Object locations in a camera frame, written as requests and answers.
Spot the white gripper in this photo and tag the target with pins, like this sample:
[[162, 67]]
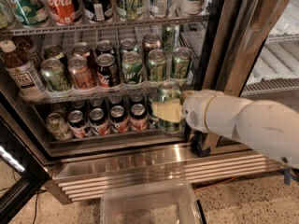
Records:
[[196, 110]]

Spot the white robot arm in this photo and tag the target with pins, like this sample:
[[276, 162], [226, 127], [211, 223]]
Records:
[[267, 127]]

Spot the coke can bottom front right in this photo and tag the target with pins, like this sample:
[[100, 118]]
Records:
[[138, 118]]

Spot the green ginger ale can front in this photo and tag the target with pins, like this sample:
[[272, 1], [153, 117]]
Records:
[[156, 65]]

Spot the green 7up can front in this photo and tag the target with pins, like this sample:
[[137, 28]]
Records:
[[132, 67]]

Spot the coke can bottom front middle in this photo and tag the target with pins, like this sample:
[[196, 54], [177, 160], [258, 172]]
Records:
[[119, 119]]

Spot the maroon can second row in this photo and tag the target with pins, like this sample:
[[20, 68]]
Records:
[[150, 41]]

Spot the green can behind 7up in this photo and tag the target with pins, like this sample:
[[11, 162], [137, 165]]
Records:
[[128, 44]]

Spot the black coke can front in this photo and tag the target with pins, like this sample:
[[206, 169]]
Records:
[[107, 71]]

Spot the coke can bottom front left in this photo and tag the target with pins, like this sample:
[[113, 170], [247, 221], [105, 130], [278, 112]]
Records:
[[99, 122]]

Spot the black can second row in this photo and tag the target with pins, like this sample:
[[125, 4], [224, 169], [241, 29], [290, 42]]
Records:
[[105, 46]]

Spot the orange soda can front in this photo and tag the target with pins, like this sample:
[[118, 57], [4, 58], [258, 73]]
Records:
[[81, 73]]

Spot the stainless steel fridge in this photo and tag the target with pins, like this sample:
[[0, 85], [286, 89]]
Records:
[[224, 49]]

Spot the coke can bottom far left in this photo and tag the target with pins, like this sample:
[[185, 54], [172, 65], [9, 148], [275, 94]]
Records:
[[79, 125]]

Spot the orange can second row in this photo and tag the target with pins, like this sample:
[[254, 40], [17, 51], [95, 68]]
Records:
[[83, 49]]

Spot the pale green can front left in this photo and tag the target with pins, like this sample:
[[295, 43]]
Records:
[[52, 70]]

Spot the pale can bottom left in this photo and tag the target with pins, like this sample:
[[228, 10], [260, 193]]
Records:
[[58, 127]]

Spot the dark green can second row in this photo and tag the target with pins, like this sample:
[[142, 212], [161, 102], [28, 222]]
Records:
[[56, 51]]

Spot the open black fridge door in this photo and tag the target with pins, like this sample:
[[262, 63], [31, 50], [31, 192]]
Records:
[[29, 176]]

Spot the clear plastic bin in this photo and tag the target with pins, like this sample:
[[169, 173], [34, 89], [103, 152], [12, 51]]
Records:
[[162, 202]]

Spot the clear label bottle top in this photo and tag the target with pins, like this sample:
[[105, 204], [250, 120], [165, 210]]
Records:
[[160, 8]]

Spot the green bottle top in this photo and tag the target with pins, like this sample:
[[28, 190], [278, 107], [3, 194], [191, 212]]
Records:
[[130, 10]]

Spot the black cola bottle top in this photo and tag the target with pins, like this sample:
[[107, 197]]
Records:
[[98, 10]]

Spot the iced tea bottle rear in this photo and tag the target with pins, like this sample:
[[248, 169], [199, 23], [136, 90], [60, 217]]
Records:
[[27, 44]]

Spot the iced tea bottle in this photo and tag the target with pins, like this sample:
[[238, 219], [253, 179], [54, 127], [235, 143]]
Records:
[[27, 44], [21, 69]]

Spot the iced tea bottle front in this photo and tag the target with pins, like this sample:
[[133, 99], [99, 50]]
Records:
[[21, 69]]

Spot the teal label bottle top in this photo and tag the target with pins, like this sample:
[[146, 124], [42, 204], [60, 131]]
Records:
[[30, 13]]

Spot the middle wire shelf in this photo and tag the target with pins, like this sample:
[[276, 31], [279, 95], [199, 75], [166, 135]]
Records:
[[73, 94]]

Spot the wire shelf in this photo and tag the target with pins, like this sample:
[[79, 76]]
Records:
[[73, 94], [100, 26]]

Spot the top wire shelf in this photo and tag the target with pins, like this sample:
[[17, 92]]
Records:
[[100, 26]]

